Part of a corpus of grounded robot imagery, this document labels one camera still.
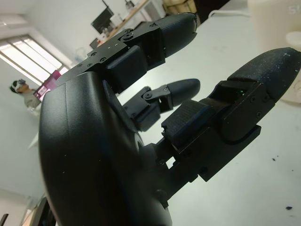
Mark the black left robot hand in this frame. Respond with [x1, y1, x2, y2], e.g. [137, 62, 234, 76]
[38, 13, 301, 226]

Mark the person wearing VR headset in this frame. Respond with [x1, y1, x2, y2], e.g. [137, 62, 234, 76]
[9, 79, 42, 109]

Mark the cream white toaster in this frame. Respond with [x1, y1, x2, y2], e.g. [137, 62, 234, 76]
[246, 0, 301, 104]

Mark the pink lit computer screen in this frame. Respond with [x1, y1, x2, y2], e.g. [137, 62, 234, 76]
[33, 69, 62, 102]

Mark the window with blinds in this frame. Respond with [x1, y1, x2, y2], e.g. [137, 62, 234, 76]
[0, 34, 71, 87]

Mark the black monitor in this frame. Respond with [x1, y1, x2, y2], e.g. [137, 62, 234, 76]
[91, 7, 114, 32]

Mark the white toaster power cable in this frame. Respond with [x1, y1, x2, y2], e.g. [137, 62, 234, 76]
[208, 9, 251, 18]

